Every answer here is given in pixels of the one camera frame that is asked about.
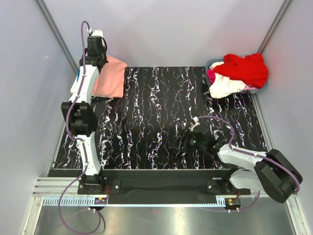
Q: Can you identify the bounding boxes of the black marble pattern mat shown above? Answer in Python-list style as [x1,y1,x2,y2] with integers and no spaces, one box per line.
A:
[52,66,268,170]

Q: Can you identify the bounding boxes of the red t shirt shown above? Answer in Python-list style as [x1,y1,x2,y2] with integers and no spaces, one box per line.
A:
[213,53,269,89]

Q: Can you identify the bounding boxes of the folded white t shirt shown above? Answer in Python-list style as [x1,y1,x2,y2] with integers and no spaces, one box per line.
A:
[70,81,77,94]

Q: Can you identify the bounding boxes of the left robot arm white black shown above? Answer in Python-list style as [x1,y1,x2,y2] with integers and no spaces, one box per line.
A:
[61,31,108,194]

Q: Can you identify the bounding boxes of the grey blue laundry basket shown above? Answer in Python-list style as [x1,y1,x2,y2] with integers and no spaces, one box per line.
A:
[205,59,268,94]

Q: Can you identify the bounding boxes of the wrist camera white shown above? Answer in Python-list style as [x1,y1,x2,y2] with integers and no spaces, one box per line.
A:
[87,29,103,37]
[189,117,200,132]

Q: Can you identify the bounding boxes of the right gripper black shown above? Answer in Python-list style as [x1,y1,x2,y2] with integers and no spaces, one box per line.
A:
[170,128,206,154]

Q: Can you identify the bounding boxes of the magenta garment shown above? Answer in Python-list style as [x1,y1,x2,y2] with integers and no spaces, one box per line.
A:
[207,69,216,85]

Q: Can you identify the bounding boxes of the folded blue t shirt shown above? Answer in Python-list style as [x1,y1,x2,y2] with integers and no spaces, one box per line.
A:
[75,69,80,82]

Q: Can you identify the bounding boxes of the salmon pink t shirt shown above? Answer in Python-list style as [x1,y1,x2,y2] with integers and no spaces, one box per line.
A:
[92,55,127,98]

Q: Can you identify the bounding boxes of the black mounting base plate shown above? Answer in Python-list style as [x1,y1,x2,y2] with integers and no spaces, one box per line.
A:
[47,168,251,205]

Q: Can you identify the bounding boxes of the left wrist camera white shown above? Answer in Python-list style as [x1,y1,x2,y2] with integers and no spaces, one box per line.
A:
[87,29,103,37]

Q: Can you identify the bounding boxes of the aluminium rail frame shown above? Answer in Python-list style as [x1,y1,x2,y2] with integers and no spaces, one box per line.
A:
[31,177,299,206]

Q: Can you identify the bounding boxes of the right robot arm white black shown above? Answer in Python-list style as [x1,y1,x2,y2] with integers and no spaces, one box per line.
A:
[170,129,303,203]

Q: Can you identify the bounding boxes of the white crumpled t shirt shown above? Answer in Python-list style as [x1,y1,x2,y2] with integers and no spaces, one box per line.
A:
[209,62,246,99]

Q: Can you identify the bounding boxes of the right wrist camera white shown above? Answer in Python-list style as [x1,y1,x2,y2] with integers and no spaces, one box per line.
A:
[189,117,200,132]

